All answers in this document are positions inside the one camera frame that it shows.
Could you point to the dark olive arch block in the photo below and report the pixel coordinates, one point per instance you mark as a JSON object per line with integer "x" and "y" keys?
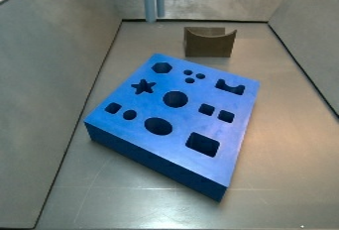
{"x": 208, "y": 42}

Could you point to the blue shape-sorting board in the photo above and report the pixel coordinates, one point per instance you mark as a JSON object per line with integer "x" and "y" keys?
{"x": 177, "y": 117}

